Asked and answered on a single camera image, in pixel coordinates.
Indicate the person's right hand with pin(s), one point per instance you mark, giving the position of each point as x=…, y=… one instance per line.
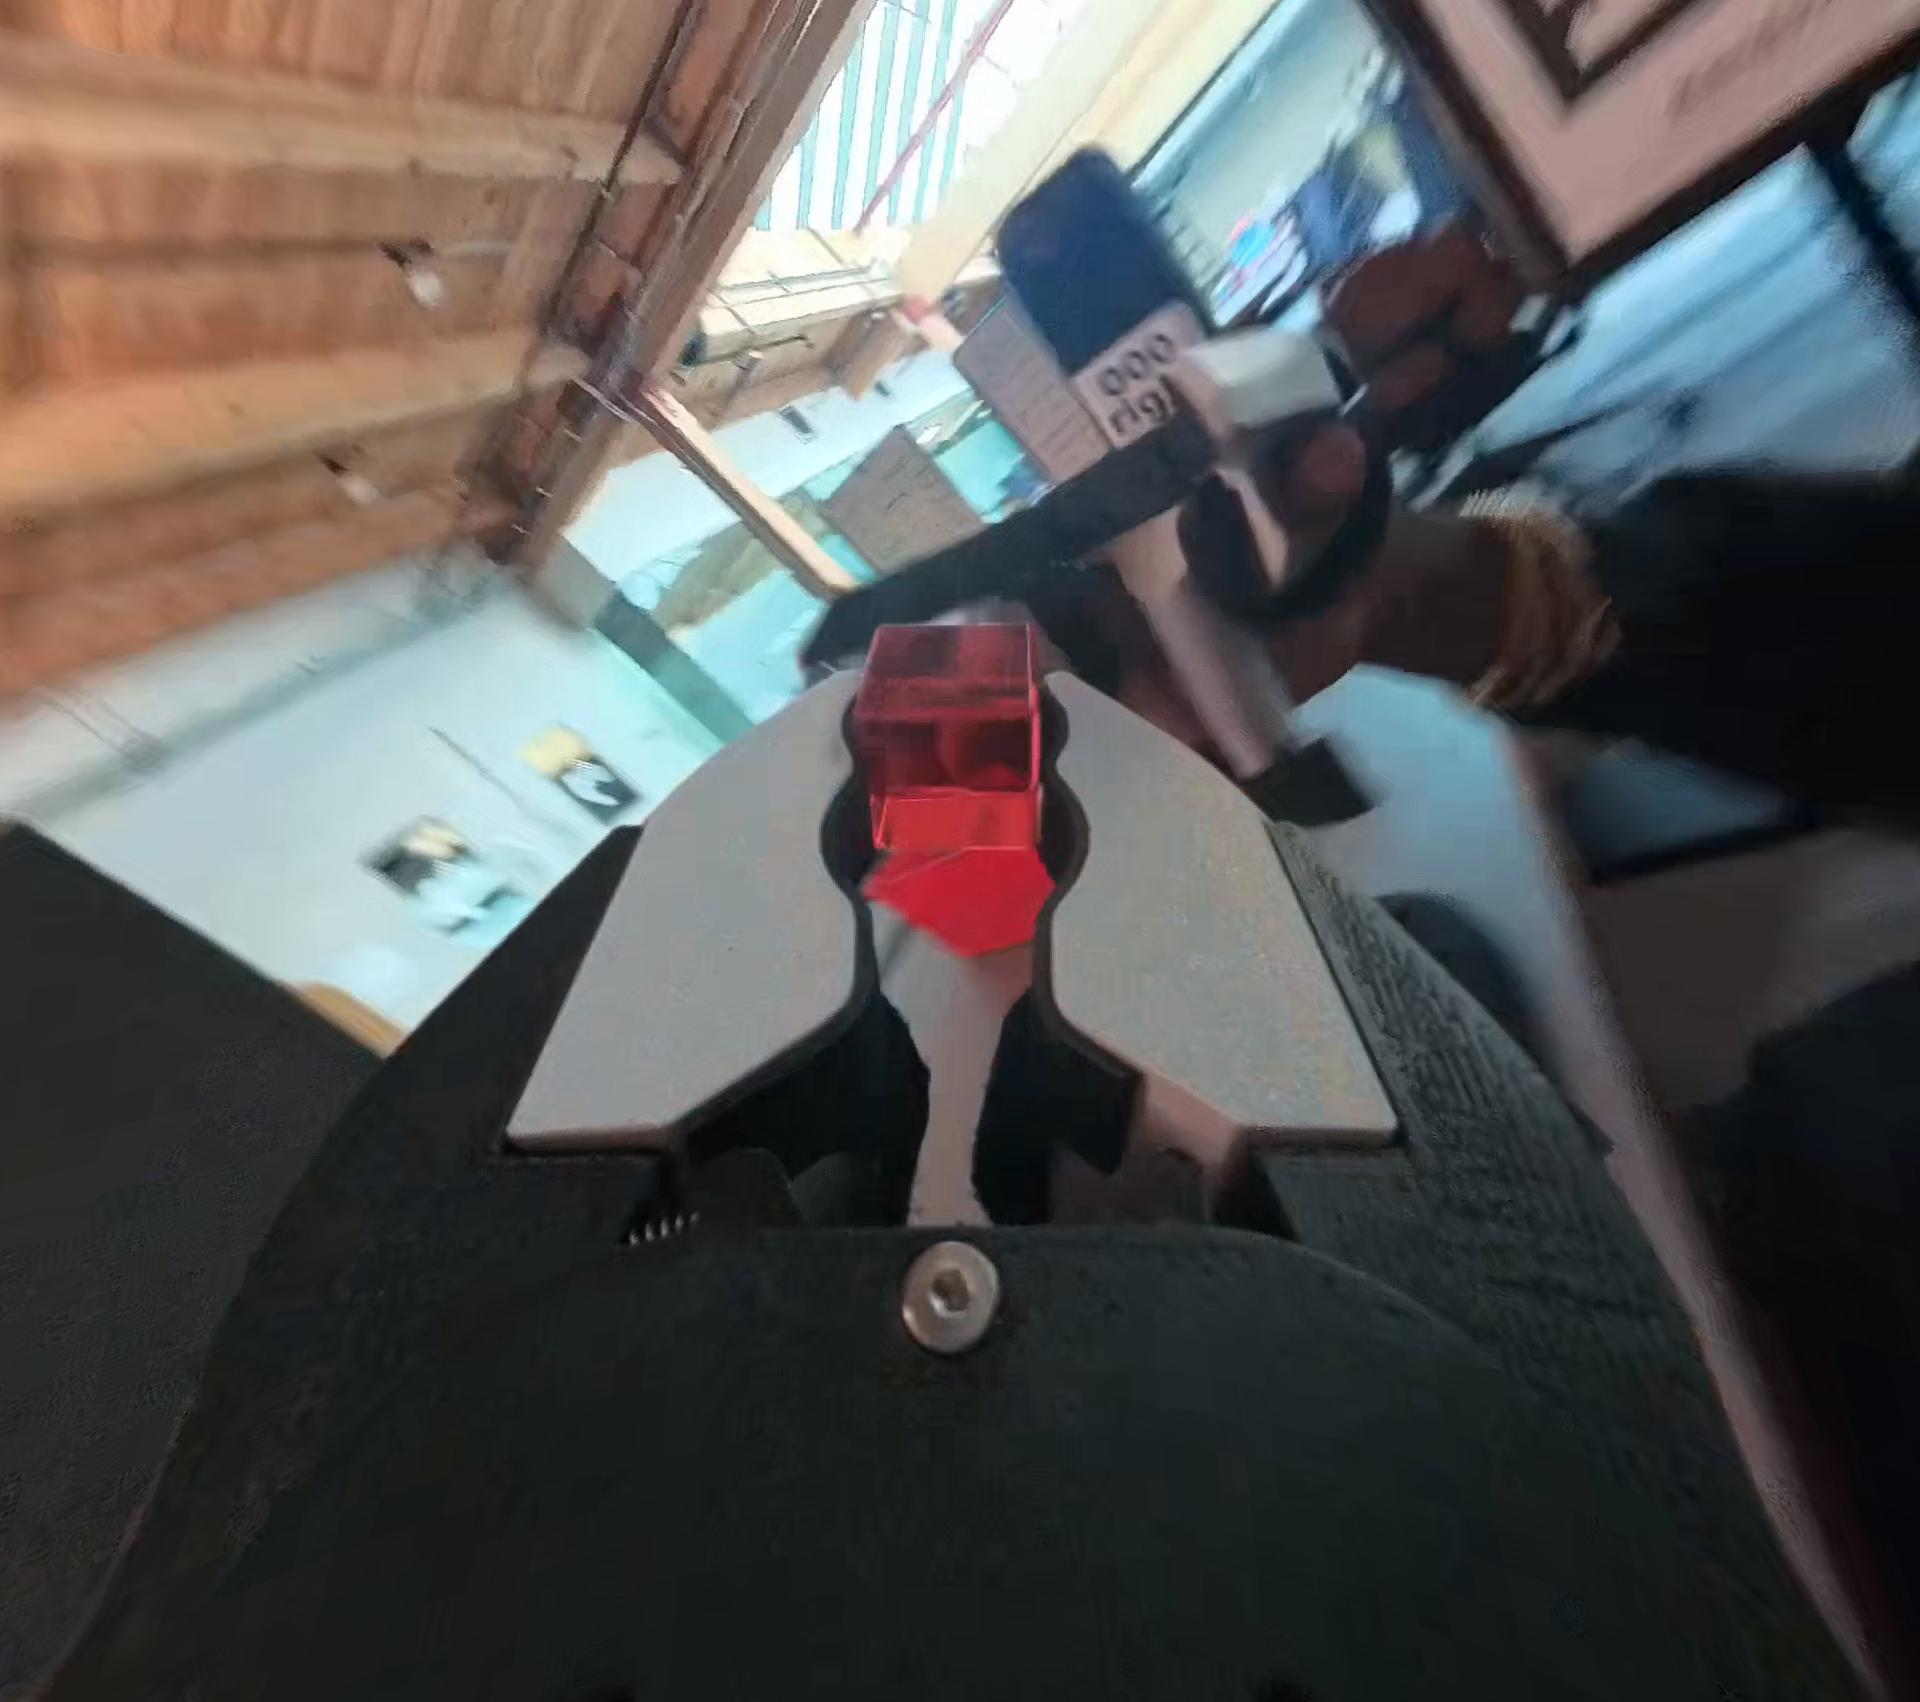
x=1425, y=592

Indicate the red acrylic cube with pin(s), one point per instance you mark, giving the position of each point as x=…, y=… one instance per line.
x=952, y=726

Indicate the person's right forearm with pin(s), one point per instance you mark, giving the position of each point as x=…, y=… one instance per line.
x=1755, y=622

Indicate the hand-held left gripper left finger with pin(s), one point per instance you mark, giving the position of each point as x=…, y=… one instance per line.
x=705, y=966

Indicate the whiteboard on black stand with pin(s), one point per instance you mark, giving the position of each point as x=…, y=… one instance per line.
x=901, y=503
x=1028, y=397

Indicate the white track spotlight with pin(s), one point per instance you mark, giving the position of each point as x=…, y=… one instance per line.
x=353, y=481
x=421, y=275

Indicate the dark wall sign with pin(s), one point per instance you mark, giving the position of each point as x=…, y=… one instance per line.
x=579, y=772

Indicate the brown office chair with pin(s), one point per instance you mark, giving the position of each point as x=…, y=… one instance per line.
x=1411, y=306

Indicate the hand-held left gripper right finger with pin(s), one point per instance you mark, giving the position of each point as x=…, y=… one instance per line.
x=1215, y=966

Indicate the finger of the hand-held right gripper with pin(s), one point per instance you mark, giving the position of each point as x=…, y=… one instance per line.
x=1269, y=375

